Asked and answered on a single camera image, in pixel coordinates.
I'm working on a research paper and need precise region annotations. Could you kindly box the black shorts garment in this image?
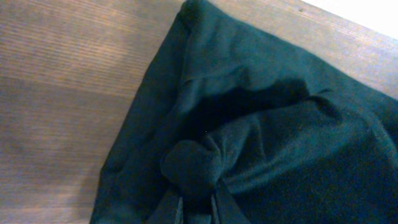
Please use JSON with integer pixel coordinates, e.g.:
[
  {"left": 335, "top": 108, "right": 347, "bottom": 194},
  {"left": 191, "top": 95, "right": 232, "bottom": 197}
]
[{"left": 91, "top": 1, "right": 397, "bottom": 223}]

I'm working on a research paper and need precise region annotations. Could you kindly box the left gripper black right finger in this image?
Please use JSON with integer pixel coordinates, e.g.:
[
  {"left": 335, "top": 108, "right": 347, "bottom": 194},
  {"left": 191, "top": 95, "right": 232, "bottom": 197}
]
[{"left": 211, "top": 180, "right": 251, "bottom": 224}]

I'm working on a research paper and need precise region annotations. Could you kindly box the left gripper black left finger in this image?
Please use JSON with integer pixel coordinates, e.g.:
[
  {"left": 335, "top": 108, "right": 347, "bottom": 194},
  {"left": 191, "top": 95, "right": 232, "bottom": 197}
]
[{"left": 146, "top": 187, "right": 183, "bottom": 224}]

